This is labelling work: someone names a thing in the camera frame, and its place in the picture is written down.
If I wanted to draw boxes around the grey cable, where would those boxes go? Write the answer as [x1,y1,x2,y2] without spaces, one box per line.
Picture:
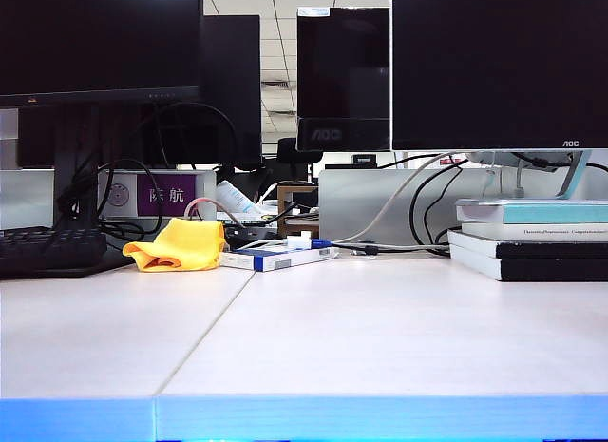
[331,240,451,255]

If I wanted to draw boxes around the white book with printed spine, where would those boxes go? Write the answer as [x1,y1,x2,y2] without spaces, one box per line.
[460,221,608,243]

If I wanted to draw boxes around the black keyboard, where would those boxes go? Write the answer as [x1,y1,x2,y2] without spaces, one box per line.
[0,224,108,279]

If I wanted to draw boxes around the white printed paper pack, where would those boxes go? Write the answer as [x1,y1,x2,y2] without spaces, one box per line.
[215,179,263,216]

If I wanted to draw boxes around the blue and white flat box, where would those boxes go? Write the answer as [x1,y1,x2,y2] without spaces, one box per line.
[219,245,340,274]

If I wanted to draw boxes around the small black AOC monitor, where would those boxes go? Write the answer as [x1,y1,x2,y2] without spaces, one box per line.
[295,6,392,153]

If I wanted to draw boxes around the black office chair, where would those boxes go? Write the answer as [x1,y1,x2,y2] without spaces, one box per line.
[276,137,325,183]

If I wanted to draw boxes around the white plug adapter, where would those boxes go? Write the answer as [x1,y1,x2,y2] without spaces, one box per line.
[286,230,314,250]

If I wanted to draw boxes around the black and white book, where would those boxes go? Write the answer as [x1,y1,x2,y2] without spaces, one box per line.
[448,243,608,282]
[447,228,608,261]

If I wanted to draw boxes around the black looped cable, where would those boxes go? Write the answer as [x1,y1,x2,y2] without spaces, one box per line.
[155,101,238,171]

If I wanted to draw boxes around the pink cable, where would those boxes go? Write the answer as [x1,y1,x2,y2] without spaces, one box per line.
[183,197,246,228]

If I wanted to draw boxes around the teal and white book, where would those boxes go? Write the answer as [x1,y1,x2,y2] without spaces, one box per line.
[454,197,608,225]

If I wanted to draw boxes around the purple name sign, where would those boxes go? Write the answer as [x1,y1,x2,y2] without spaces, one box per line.
[137,173,198,217]

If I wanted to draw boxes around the black docking hub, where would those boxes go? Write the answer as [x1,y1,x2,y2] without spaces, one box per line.
[224,221,280,249]

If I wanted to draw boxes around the brown wooden shelf box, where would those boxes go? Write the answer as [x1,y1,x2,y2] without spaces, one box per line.
[276,183,320,240]

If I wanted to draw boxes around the white desk partition box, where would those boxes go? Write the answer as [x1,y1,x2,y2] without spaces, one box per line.
[96,169,219,221]

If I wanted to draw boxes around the yellow cleaning rag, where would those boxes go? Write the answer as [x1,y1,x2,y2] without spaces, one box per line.
[122,217,227,274]

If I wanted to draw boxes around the grey desk partition panel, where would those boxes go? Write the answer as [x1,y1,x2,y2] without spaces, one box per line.
[317,167,608,248]

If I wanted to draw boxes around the black monitor rear side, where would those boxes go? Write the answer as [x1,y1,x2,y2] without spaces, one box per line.
[199,13,263,167]

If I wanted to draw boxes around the large AOC monitor white stand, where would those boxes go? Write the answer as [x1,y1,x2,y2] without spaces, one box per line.
[390,0,608,200]

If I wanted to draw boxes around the black monitor with dark stand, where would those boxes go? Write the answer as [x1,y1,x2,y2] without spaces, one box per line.
[0,0,204,237]

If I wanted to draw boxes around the beige cable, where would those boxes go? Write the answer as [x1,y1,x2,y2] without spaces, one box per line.
[327,150,460,246]

